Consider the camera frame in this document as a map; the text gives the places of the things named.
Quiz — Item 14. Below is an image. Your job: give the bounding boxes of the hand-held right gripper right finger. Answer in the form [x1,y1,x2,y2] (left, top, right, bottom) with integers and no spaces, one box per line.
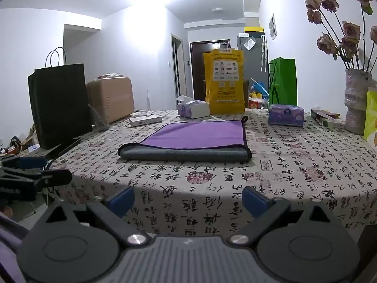
[228,186,336,246]

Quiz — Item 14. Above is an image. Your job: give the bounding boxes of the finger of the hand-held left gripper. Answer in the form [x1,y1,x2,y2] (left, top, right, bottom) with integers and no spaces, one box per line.
[0,169,73,195]
[0,155,49,172]

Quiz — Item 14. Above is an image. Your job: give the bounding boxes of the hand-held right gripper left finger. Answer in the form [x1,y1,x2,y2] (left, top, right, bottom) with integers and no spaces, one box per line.
[44,186,151,246]

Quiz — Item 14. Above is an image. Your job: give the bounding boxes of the purple and grey towel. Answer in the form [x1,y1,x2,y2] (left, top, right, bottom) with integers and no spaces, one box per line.
[117,117,252,163]

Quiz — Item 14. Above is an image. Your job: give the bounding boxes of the calligraphy printed tablecloth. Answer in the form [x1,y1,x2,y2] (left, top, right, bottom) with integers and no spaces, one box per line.
[49,108,377,242]

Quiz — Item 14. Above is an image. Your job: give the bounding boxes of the black paper bag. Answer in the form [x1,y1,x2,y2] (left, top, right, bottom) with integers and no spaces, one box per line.
[28,47,94,151]

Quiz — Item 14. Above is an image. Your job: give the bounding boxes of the clear plastic cup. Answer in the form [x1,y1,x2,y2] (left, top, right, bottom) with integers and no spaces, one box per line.
[88,104,110,133]

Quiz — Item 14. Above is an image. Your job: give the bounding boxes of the white flat box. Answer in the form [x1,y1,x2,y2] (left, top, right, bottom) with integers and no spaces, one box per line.
[129,115,163,127]

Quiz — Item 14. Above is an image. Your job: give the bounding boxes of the purple tissue pack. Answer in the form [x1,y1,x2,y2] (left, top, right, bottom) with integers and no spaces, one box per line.
[268,104,305,127]

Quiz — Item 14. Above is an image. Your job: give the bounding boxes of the beige suitcase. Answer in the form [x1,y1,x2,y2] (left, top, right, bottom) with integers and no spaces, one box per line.
[86,76,135,124]

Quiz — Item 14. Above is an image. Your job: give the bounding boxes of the colourful snack box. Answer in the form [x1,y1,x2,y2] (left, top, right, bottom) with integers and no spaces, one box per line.
[248,93,270,109]

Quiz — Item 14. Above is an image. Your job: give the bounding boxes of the red and green box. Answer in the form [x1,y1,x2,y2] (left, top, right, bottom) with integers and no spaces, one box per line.
[310,109,346,127]

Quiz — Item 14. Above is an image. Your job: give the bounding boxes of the white and purple tissue box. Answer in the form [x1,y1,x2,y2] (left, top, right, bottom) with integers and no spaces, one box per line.
[176,95,210,120]

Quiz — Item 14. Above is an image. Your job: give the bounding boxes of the yellow printed bag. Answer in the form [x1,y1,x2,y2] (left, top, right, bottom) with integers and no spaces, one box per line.
[203,49,246,115]

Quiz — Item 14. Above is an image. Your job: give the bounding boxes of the green paper bag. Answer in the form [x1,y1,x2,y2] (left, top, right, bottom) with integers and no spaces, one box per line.
[268,58,298,107]

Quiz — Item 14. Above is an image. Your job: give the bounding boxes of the grey refrigerator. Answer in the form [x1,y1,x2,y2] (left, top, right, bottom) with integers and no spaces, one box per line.
[237,34,270,98]

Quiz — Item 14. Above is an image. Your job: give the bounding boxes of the white textured vase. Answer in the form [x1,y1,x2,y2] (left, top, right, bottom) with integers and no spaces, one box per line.
[344,68,372,136]

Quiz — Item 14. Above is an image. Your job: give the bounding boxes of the yellow-green bag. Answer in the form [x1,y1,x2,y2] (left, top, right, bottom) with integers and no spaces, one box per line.
[363,87,377,147]

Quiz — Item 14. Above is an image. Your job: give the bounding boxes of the dark brown door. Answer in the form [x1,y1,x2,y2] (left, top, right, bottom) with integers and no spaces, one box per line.
[190,39,230,100]

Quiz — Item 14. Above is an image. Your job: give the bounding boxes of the hanging folded umbrella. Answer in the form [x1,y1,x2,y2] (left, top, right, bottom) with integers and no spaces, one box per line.
[260,35,268,72]

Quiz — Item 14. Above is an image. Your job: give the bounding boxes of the dried pink flowers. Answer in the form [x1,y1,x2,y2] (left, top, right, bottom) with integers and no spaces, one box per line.
[304,0,377,72]

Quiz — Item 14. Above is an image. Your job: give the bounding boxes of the wall picture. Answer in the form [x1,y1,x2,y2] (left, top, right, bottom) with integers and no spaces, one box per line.
[268,13,279,41]

